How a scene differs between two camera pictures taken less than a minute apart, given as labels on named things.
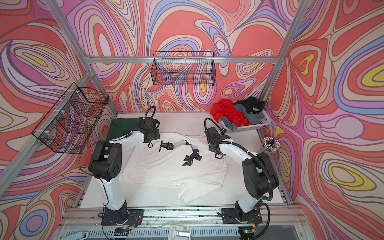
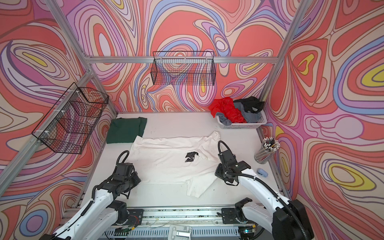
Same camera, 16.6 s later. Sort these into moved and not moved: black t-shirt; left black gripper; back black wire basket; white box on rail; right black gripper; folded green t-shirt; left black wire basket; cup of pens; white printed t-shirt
Moved: left black gripper; white printed t-shirt; right black gripper
Not moved: cup of pens; left black wire basket; folded green t-shirt; black t-shirt; back black wire basket; white box on rail
